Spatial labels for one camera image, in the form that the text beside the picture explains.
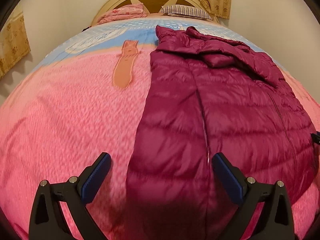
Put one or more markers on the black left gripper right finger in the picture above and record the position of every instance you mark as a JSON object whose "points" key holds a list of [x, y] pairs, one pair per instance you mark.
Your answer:
{"points": [[267, 205]]}

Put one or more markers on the magenta puffer down jacket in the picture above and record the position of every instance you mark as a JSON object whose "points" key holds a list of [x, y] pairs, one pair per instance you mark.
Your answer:
{"points": [[211, 95]]}

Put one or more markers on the blue pink patterned bedspread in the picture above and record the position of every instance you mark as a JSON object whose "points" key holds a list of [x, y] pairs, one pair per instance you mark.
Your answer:
{"points": [[87, 97]]}

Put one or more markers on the beige floral left curtain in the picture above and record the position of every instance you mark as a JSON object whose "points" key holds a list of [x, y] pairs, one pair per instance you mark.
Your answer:
{"points": [[14, 42]]}

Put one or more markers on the striped pillow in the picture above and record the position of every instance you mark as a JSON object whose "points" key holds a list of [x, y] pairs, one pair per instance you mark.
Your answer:
{"points": [[184, 10]]}

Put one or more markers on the pink folded blanket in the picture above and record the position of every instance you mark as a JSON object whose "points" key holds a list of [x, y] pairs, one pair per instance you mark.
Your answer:
{"points": [[125, 12]]}

